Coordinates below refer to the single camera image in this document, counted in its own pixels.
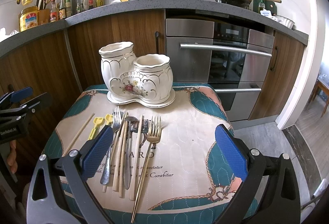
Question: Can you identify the lone wooden chopstick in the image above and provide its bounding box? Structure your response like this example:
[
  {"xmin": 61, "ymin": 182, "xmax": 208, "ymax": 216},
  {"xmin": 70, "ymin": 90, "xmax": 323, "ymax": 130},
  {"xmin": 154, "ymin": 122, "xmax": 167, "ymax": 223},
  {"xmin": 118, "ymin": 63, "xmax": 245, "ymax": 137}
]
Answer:
[{"xmin": 63, "ymin": 113, "xmax": 95, "ymax": 156}]

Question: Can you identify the silver spoon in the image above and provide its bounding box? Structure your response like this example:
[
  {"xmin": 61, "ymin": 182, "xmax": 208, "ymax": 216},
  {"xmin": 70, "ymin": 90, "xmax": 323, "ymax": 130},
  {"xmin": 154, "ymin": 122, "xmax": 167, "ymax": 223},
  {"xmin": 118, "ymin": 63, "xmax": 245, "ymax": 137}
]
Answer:
[{"xmin": 123, "ymin": 116, "xmax": 139, "ymax": 190}]

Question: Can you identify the silver fork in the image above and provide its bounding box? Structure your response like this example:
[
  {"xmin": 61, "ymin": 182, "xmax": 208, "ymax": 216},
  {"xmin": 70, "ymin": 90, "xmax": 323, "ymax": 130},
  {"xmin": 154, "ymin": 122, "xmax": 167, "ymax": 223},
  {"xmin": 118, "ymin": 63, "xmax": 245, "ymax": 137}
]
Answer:
[{"xmin": 100, "ymin": 106, "xmax": 122, "ymax": 188}]

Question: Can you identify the gold fork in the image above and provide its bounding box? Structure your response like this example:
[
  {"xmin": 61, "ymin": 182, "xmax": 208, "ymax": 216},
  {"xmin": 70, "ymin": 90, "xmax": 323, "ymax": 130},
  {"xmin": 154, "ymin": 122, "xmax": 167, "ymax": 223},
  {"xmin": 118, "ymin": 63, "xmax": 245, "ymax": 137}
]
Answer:
[{"xmin": 131, "ymin": 116, "xmax": 162, "ymax": 223}]

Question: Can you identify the grey countertop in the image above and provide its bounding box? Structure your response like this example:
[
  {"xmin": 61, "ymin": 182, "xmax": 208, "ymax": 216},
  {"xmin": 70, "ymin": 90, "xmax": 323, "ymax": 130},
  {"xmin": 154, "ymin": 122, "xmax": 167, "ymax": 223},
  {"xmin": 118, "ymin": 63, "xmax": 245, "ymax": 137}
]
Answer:
[{"xmin": 1, "ymin": 0, "xmax": 308, "ymax": 57}]

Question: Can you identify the printed horse table cloth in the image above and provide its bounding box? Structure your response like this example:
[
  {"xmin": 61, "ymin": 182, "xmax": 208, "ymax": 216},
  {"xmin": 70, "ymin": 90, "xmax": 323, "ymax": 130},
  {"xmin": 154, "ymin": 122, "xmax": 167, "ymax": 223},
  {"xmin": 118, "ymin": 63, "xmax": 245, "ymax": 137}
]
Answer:
[{"xmin": 42, "ymin": 83, "xmax": 259, "ymax": 224}]

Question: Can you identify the yellow lidded jar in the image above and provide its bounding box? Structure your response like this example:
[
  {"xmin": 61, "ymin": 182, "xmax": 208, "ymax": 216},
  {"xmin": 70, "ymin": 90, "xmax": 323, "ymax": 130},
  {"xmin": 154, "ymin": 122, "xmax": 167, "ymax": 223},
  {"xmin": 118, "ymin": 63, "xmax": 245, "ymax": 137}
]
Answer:
[{"xmin": 20, "ymin": 6, "xmax": 38, "ymax": 32}]

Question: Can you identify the red cap sauce bottle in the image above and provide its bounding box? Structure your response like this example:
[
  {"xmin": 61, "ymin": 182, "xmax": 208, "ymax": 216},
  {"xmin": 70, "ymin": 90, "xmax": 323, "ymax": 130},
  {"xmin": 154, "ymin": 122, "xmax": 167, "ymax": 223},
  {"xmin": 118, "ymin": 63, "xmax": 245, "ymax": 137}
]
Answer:
[{"xmin": 59, "ymin": 0, "xmax": 66, "ymax": 20}]

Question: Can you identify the stainless steel oven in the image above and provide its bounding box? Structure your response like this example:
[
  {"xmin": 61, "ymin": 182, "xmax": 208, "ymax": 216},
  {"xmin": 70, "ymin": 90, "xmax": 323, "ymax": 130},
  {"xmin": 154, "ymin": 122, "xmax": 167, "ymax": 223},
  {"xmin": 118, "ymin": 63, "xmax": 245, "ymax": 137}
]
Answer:
[{"xmin": 166, "ymin": 19, "xmax": 274, "ymax": 121}]

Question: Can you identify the white ceramic double utensil holder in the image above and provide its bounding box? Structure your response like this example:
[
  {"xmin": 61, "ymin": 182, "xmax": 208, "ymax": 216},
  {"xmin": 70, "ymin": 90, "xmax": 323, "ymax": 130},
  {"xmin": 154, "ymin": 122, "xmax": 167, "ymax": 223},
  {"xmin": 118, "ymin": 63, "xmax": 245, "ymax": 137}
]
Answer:
[{"xmin": 99, "ymin": 42, "xmax": 176, "ymax": 108}]

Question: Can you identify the oil bottle yellow cap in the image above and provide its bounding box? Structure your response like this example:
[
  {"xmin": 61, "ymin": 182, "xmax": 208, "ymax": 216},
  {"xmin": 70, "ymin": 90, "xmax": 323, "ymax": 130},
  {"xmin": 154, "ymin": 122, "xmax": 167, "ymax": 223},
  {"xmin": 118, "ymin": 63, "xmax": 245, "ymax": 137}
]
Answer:
[{"xmin": 76, "ymin": 0, "xmax": 84, "ymax": 14}]

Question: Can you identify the wooden cabinet door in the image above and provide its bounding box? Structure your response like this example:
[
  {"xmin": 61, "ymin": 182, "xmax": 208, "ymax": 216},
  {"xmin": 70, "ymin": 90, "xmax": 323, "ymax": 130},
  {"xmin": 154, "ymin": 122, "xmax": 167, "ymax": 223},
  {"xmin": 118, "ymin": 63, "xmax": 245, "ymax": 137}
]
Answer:
[{"xmin": 67, "ymin": 9, "xmax": 165, "ymax": 89}]

